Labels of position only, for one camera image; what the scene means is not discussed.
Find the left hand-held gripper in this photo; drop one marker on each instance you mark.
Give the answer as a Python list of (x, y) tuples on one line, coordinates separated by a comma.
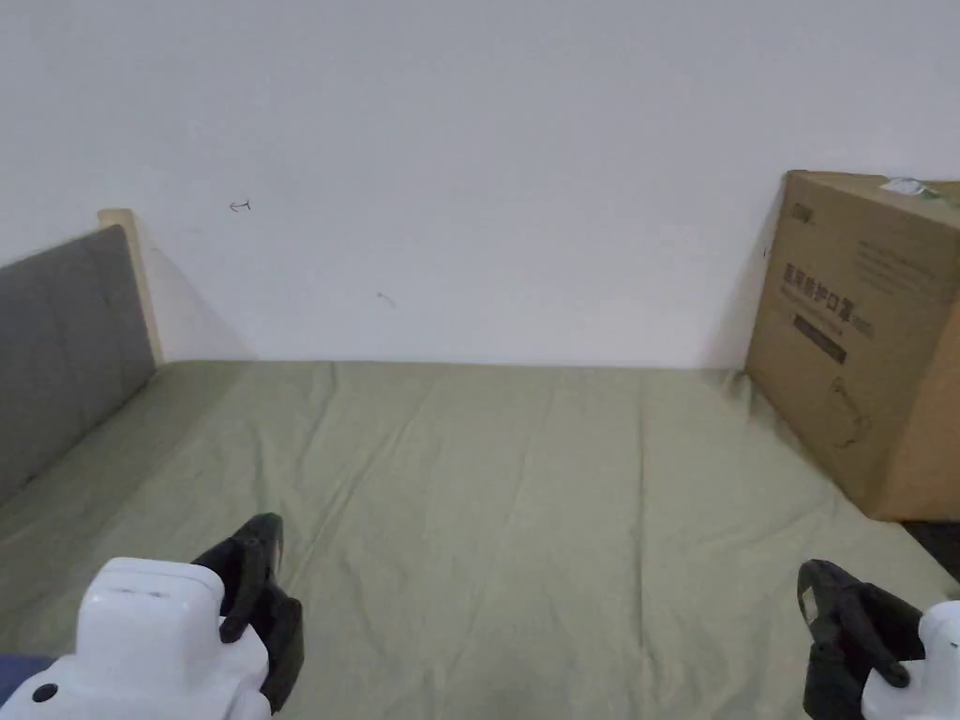
[(150, 645)]

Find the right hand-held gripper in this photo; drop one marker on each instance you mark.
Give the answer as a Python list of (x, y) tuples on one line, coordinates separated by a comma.
[(937, 675)]

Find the bed with pale green sheet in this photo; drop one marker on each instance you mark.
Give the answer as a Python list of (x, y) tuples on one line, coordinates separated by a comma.
[(495, 480)]

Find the dark blue shirt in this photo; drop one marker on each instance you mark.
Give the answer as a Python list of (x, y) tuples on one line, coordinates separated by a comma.
[(22, 666)]

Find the large brown cardboard carton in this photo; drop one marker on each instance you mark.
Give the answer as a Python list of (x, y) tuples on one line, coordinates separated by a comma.
[(862, 330)]

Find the grey padded headboard, wooden frame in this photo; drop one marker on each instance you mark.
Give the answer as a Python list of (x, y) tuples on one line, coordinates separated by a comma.
[(60, 330)]

